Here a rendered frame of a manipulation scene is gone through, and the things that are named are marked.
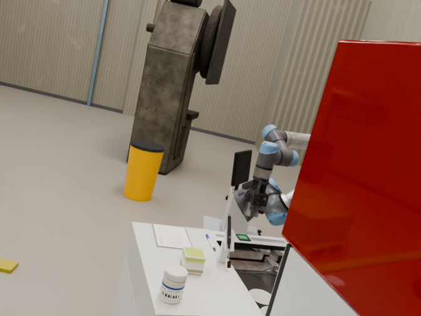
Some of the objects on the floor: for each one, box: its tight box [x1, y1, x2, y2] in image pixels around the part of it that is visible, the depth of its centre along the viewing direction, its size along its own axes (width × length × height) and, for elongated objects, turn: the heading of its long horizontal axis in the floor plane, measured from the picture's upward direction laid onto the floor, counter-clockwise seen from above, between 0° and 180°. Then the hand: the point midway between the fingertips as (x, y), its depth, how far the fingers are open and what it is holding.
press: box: [127, 0, 236, 174], centre depth 620 cm, size 137×122×268 cm
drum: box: [123, 140, 165, 201], centre depth 479 cm, size 39×40×62 cm
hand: (247, 217), depth 186 cm, fingers closed
